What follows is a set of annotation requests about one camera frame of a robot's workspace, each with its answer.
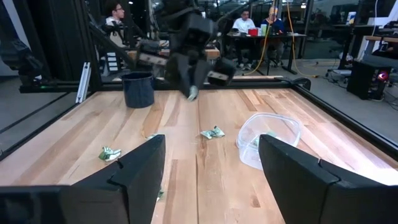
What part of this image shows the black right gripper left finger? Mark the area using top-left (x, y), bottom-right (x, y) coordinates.
top-left (60, 134), bottom-right (167, 224)

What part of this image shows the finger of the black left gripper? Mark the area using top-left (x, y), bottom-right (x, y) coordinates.
top-left (164, 52), bottom-right (194, 98)
top-left (193, 58), bottom-right (214, 91)

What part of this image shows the person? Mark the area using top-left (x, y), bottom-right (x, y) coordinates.
top-left (261, 6), bottom-right (285, 65)
top-left (231, 9), bottom-right (257, 68)
top-left (102, 0), bottom-right (129, 48)

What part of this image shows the dark blue bucket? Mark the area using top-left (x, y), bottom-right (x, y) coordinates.
top-left (121, 72), bottom-right (155, 109)

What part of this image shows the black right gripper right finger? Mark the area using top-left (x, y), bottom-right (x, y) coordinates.
top-left (258, 134), bottom-right (384, 224)

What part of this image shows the dark green packet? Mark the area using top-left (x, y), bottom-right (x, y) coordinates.
top-left (98, 146), bottom-right (122, 162)

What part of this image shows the black corner bracket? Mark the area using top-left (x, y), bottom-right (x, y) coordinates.
top-left (278, 77), bottom-right (312, 91)

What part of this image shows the black desk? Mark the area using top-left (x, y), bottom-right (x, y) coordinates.
top-left (226, 32), bottom-right (308, 75)

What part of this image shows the wooden workbench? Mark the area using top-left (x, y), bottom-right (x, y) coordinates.
top-left (127, 39), bottom-right (221, 62)

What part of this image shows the clear plastic bin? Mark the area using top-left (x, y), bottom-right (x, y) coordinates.
top-left (236, 112), bottom-right (302, 171)

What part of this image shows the black rig stand panel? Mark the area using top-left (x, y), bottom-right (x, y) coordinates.
top-left (18, 0), bottom-right (103, 94)

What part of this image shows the black computer tower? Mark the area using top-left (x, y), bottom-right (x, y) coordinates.
top-left (346, 60), bottom-right (393, 101)

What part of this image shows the silver aluminium extrusion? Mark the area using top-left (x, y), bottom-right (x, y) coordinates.
top-left (76, 62), bottom-right (92, 104)

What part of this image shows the yellow cable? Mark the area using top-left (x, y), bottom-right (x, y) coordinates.
top-left (285, 0), bottom-right (320, 78)
top-left (244, 30), bottom-right (270, 77)

